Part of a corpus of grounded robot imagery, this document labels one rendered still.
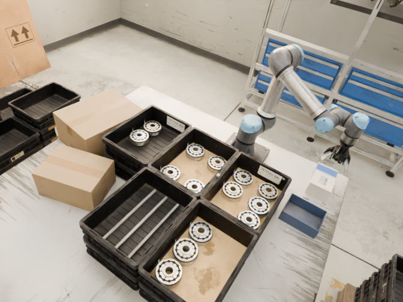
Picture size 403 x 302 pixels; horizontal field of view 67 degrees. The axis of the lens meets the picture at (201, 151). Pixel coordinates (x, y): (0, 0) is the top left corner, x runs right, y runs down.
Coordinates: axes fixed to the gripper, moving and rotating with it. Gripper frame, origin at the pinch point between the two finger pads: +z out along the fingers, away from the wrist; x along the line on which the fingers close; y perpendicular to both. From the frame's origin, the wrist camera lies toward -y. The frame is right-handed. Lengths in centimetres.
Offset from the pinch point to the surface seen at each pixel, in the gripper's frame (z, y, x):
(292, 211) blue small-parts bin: 17.7, 27.5, -7.8
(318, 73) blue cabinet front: 17, -141, -35
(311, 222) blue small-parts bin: 17.7, 28.3, 2.9
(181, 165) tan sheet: 5, 46, -69
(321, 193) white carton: 13.2, 10.1, 2.2
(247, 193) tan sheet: 5, 42, -32
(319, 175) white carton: 9.3, 0.8, -2.7
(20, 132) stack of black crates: 50, 52, -201
